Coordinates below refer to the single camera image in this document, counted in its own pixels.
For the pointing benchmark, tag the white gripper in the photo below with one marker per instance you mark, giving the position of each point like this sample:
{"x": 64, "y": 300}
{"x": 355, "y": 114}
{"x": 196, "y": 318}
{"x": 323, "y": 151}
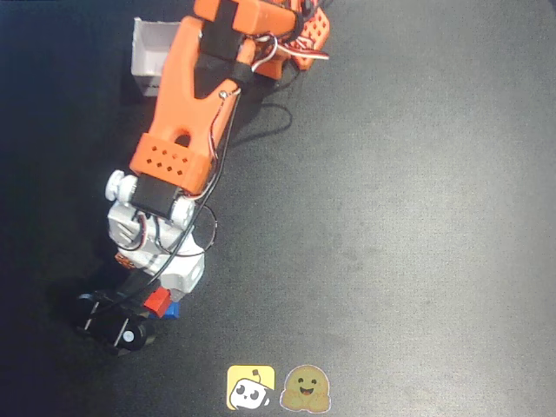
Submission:
{"x": 186, "y": 278}

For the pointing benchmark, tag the red cube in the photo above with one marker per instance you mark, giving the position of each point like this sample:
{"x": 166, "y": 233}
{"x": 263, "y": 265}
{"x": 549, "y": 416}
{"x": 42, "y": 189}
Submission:
{"x": 157, "y": 302}

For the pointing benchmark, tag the orange and white robot arm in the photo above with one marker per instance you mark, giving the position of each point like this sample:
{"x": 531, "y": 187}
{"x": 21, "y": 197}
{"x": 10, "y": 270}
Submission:
{"x": 182, "y": 108}

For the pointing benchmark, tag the blue cube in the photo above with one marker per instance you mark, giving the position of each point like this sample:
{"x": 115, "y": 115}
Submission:
{"x": 173, "y": 312}

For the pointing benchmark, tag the yellow robot sticker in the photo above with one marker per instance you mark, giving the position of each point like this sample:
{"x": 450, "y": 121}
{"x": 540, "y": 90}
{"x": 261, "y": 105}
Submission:
{"x": 250, "y": 387}

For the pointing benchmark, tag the hugging face emoji sticker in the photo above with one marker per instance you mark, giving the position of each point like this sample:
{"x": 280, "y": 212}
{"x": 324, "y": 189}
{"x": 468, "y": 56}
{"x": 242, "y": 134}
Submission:
{"x": 305, "y": 388}

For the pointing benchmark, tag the white cardboard box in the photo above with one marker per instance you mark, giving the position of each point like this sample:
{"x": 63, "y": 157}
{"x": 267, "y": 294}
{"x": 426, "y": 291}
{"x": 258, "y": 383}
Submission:
{"x": 145, "y": 56}

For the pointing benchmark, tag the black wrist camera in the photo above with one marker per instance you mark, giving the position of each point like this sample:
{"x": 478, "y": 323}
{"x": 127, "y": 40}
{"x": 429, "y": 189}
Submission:
{"x": 108, "y": 323}

